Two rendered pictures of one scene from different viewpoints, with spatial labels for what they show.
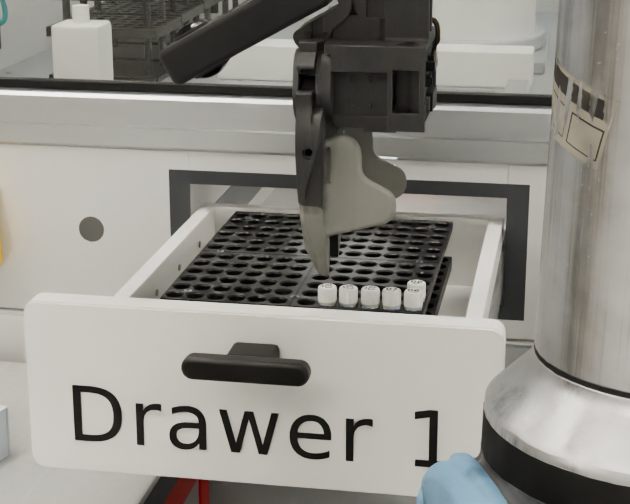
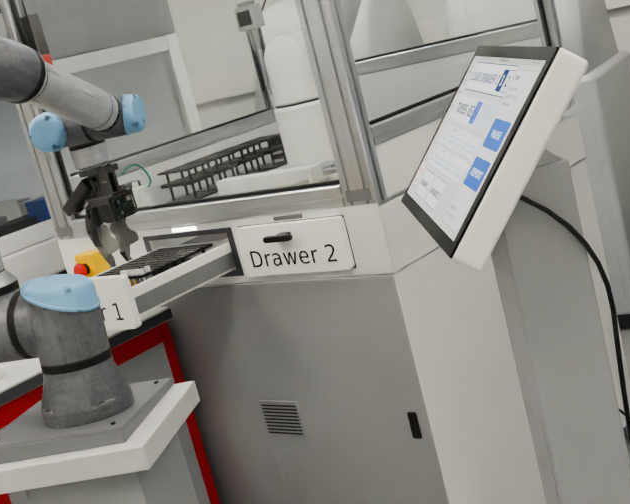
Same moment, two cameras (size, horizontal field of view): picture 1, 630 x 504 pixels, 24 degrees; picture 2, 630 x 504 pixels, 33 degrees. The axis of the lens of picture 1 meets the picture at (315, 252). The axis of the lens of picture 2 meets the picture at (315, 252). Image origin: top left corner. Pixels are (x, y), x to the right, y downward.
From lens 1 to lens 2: 167 cm
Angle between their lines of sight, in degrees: 30
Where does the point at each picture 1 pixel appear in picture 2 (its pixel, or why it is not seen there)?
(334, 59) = (90, 204)
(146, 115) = (131, 219)
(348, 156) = (104, 231)
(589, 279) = not seen: outside the picture
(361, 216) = (111, 248)
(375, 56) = (98, 202)
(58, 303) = not seen: hidden behind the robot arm
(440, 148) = (204, 218)
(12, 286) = not seen: hidden behind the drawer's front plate
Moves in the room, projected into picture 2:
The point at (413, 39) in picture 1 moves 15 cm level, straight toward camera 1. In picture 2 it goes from (109, 195) to (58, 215)
